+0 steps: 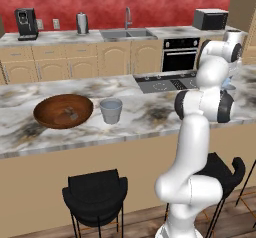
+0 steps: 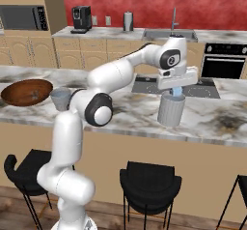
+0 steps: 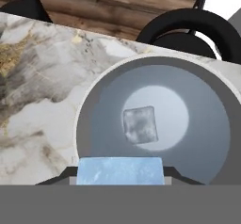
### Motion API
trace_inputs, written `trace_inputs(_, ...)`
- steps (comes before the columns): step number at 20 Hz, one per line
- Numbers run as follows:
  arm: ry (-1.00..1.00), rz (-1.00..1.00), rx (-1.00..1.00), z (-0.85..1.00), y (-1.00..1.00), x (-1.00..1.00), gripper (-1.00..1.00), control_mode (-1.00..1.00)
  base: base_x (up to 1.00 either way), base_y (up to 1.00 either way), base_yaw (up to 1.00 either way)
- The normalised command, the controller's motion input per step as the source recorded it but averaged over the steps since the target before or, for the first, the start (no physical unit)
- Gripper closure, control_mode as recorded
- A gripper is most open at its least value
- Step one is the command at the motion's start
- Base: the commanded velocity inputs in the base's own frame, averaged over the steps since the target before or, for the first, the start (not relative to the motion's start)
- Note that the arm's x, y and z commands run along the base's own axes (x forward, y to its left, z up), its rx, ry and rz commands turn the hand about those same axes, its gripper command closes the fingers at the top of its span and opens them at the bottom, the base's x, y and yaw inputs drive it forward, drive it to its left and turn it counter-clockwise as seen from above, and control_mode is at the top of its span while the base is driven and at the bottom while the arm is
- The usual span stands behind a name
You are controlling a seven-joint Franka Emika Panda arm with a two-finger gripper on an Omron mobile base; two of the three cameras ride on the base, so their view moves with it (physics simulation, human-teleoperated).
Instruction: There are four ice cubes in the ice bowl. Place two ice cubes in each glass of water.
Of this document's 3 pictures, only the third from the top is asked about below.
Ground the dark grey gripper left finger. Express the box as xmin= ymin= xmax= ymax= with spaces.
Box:
xmin=35 ymin=166 xmax=79 ymax=186

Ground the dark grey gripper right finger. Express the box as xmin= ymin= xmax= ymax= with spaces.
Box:
xmin=162 ymin=166 xmax=205 ymax=186

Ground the pale blue ice cube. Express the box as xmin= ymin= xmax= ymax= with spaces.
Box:
xmin=75 ymin=156 xmax=166 ymax=186

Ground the grey water glass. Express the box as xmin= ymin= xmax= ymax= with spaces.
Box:
xmin=73 ymin=52 xmax=241 ymax=186

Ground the grey ice cube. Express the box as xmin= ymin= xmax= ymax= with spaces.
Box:
xmin=121 ymin=105 xmax=160 ymax=145

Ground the black bar stool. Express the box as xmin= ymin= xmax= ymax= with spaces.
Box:
xmin=0 ymin=0 xmax=54 ymax=24
xmin=135 ymin=0 xmax=241 ymax=66

